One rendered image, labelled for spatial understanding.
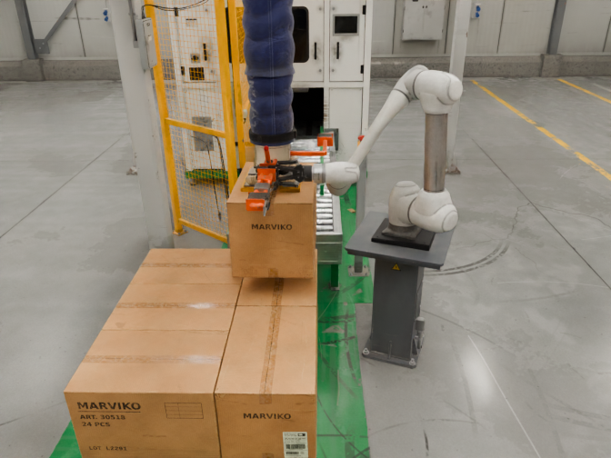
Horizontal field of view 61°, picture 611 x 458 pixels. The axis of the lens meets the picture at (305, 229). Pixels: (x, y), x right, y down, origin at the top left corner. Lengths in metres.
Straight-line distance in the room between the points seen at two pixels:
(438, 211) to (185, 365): 1.34
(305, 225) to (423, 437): 1.17
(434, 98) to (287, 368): 1.32
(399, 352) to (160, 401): 1.44
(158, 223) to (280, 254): 1.73
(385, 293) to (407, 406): 0.59
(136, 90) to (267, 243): 1.70
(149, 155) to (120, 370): 1.91
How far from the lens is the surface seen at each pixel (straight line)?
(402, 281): 2.84
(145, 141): 3.85
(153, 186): 3.96
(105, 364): 2.42
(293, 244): 2.48
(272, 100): 2.46
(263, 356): 2.30
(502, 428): 2.90
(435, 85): 2.40
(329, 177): 2.33
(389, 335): 3.06
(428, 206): 2.55
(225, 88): 3.67
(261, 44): 2.43
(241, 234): 2.48
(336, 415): 2.81
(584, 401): 3.20
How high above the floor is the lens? 2.01
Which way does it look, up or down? 26 degrees down
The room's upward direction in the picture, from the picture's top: 1 degrees counter-clockwise
